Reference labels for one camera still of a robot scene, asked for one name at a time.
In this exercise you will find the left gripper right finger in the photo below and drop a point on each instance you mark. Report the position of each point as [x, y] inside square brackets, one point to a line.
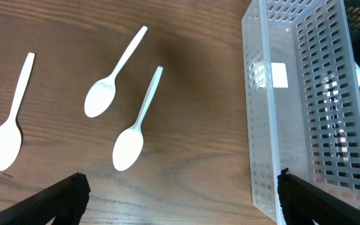
[303, 203]

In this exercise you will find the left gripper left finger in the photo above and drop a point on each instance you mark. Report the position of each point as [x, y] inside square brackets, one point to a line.
[62, 203]

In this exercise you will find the clear plastic basket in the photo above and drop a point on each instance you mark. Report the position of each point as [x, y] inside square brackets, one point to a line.
[312, 128]

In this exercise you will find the white label sticker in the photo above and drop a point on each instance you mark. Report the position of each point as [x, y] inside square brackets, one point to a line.
[279, 75]

